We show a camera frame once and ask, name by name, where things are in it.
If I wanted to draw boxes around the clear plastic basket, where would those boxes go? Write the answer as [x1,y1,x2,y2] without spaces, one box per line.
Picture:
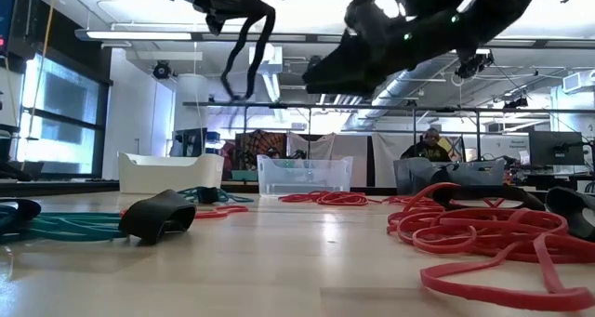
[256,154,354,196]

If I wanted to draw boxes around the black wide rubber band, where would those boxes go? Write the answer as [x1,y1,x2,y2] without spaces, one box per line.
[196,186,220,205]
[546,186,595,243]
[219,7,276,101]
[0,198,42,238]
[431,185,548,212]
[118,189,198,246]

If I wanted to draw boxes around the large desk monitor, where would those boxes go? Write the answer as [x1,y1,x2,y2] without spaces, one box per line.
[0,0,22,60]

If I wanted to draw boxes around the white round column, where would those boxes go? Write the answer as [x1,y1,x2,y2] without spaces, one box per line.
[174,73,210,158]

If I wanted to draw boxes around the dark background screen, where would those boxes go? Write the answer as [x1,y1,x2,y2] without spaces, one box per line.
[172,127,208,159]

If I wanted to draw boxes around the black background monitor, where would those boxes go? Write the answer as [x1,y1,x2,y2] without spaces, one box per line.
[528,130,586,167]

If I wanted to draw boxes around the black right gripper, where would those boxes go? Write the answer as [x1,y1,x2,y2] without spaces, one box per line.
[302,14,422,97]

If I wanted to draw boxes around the teal rubber bands tangle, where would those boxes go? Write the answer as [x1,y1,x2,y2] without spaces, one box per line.
[0,205,129,244]
[176,186,255,205]

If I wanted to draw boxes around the white plastic basket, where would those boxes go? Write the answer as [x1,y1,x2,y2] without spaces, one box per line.
[118,152,225,195]

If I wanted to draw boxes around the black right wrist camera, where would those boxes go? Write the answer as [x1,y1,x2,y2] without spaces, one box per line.
[344,0,377,28]

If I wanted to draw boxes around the white hanging sheet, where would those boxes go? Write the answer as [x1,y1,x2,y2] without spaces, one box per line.
[286,131,336,161]

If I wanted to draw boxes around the white wall air unit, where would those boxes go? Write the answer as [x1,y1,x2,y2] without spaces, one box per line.
[562,69,595,94]

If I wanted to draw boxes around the red rubber band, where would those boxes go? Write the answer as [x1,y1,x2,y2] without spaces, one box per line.
[419,232,595,312]
[119,204,250,220]

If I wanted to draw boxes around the black metal pipe rack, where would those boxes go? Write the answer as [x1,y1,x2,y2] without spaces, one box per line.
[182,100,595,188]

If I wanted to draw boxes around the black ceiling cord reel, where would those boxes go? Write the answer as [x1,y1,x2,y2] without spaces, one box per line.
[152,59,172,79]

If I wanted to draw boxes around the person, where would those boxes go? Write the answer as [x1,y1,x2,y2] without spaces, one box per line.
[400,126,453,164]

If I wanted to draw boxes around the dark patterned tapestry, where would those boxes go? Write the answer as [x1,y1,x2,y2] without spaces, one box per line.
[235,129,287,172]

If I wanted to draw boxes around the black rubber bands heap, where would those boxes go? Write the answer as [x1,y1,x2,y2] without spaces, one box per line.
[430,163,461,186]

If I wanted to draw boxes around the grey plastic basket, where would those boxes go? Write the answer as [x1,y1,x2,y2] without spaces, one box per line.
[393,157,507,196]

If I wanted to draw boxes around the white ceiling air unit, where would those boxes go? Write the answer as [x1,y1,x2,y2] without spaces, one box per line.
[248,43,284,103]

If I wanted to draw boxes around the long ceiling light fixture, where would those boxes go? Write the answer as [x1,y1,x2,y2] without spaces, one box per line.
[73,28,194,43]

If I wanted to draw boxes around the red rubber bands tangle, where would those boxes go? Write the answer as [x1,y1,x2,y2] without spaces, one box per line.
[386,181,595,265]
[277,190,380,207]
[380,193,422,206]

